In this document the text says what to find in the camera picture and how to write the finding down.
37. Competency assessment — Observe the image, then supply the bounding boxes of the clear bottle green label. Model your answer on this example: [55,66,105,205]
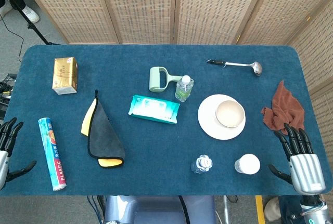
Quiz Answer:
[174,75,195,103]

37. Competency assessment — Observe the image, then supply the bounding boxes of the beige rounded object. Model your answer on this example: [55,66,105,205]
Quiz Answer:
[264,197,281,222]

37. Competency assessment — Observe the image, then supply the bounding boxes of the blue plastic wrap roll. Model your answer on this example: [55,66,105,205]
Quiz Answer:
[37,117,67,191]

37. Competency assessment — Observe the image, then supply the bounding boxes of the green lint roller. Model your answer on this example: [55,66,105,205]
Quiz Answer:
[148,66,182,93]

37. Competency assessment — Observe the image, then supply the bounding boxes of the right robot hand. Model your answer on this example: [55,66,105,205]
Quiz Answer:
[268,123,326,196]

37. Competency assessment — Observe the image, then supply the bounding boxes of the teal wet wipes pack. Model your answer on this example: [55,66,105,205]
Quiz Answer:
[127,95,181,125]

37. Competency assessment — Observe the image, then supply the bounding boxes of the woven folding screen panel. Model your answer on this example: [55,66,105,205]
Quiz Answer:
[16,0,123,45]
[285,0,333,144]
[173,0,273,45]
[96,0,180,45]
[235,0,333,46]

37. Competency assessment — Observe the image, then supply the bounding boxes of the tangled cable bundle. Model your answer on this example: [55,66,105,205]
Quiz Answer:
[0,72,18,121]

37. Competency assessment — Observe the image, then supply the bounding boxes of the white cup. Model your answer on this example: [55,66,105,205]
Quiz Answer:
[234,153,261,175]

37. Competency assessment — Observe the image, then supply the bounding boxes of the beige bowl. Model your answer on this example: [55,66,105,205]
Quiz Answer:
[215,113,246,129]
[215,100,246,127]

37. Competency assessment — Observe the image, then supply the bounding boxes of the white shoe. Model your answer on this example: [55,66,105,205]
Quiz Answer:
[0,0,13,20]
[21,6,40,24]

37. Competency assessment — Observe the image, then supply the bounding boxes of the black torso cable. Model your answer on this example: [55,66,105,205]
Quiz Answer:
[177,195,191,224]

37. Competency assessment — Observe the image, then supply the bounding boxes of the golden carton box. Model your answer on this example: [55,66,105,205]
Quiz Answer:
[52,56,79,96]

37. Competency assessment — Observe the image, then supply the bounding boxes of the blue table cover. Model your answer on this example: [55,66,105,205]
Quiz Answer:
[0,44,333,196]

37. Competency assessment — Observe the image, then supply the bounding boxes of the brown cloth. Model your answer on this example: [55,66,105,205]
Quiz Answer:
[261,80,305,133]

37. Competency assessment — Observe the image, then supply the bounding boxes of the small clear bottle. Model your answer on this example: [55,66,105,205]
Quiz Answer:
[190,154,214,175]

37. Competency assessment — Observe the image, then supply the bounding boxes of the white round plate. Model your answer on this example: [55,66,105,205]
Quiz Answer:
[197,94,246,140]

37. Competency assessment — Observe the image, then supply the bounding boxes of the black tripod stand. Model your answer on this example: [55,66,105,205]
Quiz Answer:
[0,0,62,46]

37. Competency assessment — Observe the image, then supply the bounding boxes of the white metal pole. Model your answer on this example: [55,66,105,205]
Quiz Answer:
[222,195,230,224]

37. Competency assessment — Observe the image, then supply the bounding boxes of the thin black floor cable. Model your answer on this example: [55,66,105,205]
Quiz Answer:
[0,20,25,63]

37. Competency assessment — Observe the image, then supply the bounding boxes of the yellow floor tape strip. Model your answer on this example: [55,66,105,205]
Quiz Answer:
[255,195,265,224]

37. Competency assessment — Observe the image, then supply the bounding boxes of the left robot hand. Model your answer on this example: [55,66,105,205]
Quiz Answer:
[0,117,37,191]

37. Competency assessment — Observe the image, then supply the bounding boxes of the metal ladle black handle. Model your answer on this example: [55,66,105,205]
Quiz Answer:
[207,59,262,77]

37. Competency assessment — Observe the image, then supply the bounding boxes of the grey and yellow cloth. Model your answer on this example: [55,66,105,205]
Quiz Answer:
[81,89,126,168]

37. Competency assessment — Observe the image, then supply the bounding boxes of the blue-grey robot torso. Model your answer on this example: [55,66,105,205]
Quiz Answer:
[103,195,217,224]

